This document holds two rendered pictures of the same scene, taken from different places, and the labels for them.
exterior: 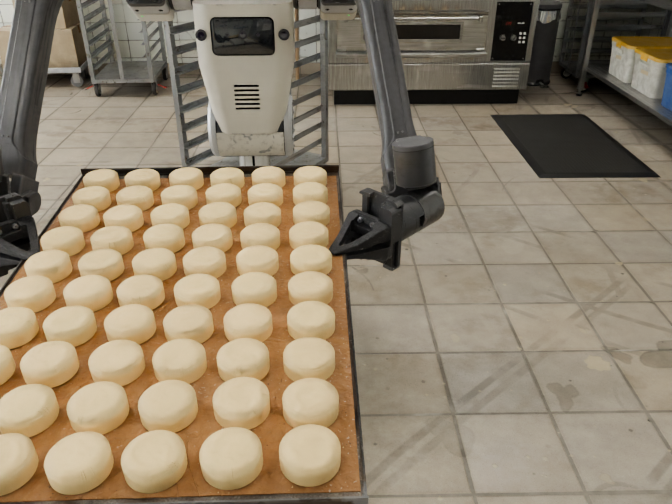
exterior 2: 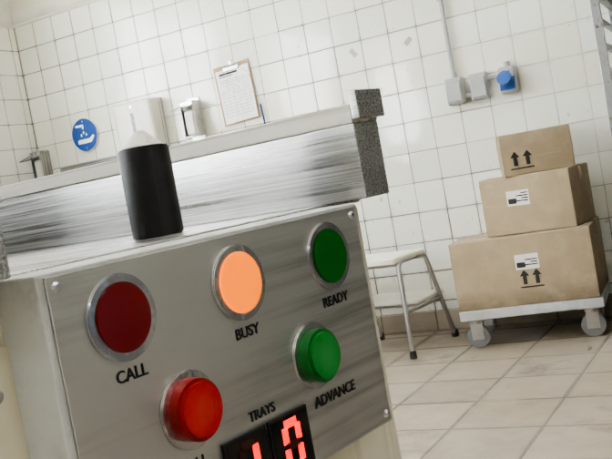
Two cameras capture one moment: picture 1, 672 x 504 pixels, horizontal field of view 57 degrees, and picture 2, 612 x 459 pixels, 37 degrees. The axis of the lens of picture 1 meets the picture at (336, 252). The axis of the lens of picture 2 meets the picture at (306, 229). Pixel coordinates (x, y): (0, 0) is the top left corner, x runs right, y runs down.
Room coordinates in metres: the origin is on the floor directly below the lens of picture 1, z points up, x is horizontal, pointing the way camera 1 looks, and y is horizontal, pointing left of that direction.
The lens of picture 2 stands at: (1.41, 1.27, 0.86)
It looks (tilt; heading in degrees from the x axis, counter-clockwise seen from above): 3 degrees down; 29
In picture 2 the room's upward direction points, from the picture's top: 10 degrees counter-clockwise
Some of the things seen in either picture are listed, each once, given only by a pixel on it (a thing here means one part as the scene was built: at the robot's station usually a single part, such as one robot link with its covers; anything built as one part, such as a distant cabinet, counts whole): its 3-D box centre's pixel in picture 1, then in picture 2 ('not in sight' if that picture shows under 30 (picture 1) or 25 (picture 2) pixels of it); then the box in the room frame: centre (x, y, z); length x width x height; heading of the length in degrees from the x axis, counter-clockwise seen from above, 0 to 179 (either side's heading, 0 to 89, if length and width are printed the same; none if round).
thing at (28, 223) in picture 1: (21, 254); not in sight; (0.70, 0.40, 0.99); 0.09 x 0.07 x 0.07; 47
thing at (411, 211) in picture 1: (391, 223); not in sight; (0.76, -0.08, 1.00); 0.07 x 0.07 x 0.10; 47
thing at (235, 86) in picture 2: not in sight; (239, 96); (5.64, 3.92, 1.37); 0.27 x 0.02 x 0.40; 91
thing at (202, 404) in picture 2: not in sight; (191, 409); (1.75, 1.55, 0.76); 0.03 x 0.02 x 0.03; 171
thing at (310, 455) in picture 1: (310, 454); not in sight; (0.36, 0.02, 0.99); 0.05 x 0.05 x 0.02
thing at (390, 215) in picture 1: (356, 235); not in sight; (0.71, -0.03, 1.01); 0.09 x 0.07 x 0.07; 137
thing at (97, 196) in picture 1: (92, 199); not in sight; (0.81, 0.35, 1.01); 0.05 x 0.05 x 0.02
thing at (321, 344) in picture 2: not in sight; (315, 355); (1.85, 1.53, 0.76); 0.03 x 0.02 x 0.03; 171
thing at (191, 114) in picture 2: not in sight; (188, 125); (5.54, 4.22, 1.27); 0.19 x 0.10 x 0.30; 1
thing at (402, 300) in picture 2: not in sight; (388, 301); (5.31, 3.11, 0.23); 0.45 x 0.45 x 0.46; 83
